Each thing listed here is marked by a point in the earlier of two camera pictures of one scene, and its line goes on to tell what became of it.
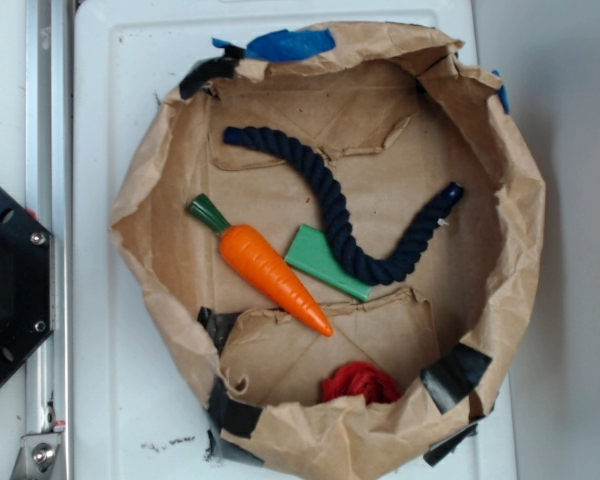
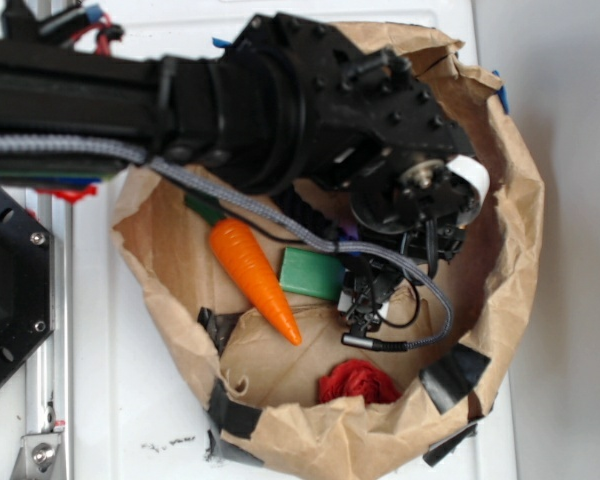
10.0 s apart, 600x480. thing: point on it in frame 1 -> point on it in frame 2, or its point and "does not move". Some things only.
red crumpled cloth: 359,378 does not move
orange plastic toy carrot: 251,253 -> 243,256
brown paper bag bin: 336,231 does not move
